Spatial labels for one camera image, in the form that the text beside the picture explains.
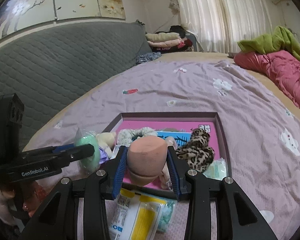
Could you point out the leopard print scrunchie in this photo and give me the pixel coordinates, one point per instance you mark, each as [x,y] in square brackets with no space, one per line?
[197,152]

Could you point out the cream pleated curtain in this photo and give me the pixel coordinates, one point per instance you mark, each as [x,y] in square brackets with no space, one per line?
[218,25]

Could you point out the yellow white wipes pack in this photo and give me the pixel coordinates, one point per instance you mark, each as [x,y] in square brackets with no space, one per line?
[140,216]

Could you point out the pink red quilted duvet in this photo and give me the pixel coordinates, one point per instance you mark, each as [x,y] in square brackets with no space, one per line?
[281,67]

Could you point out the green powder puff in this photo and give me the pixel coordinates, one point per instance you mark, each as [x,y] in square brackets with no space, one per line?
[87,142]

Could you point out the dark shallow cardboard box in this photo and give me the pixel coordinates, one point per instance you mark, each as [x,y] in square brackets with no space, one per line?
[154,187]

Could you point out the stack of folded clothes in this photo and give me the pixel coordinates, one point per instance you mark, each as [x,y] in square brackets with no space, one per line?
[177,39]

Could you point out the grey quilted headboard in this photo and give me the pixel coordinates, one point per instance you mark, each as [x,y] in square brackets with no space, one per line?
[51,68]

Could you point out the green fleece blanket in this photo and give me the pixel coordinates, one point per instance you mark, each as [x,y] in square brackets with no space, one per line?
[281,39]

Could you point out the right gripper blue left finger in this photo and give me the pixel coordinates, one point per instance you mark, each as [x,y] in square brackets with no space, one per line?
[120,165]

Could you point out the dark patterned cloth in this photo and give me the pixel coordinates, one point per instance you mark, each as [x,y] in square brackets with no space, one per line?
[147,57]

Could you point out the purple strawberry print bedspread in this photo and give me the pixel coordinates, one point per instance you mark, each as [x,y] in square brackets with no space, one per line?
[263,137]

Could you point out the green tissue pack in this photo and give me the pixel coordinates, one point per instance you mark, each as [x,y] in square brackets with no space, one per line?
[217,170]

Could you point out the peach makeup sponge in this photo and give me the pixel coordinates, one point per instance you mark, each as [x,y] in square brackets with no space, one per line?
[146,159]

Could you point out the person's left hand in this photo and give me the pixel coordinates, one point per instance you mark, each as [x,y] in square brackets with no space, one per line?
[20,200]

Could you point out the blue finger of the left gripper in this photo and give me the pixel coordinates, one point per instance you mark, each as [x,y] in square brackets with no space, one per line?
[75,154]
[62,148]

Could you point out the pink and blue book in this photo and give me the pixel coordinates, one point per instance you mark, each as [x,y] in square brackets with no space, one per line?
[181,130]

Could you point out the cream floral scrunchie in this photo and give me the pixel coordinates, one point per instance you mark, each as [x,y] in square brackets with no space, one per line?
[126,136]

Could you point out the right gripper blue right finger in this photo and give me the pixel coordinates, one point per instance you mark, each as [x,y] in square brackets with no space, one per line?
[177,170]

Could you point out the floral wall painting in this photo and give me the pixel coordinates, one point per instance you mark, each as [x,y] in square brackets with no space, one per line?
[16,15]

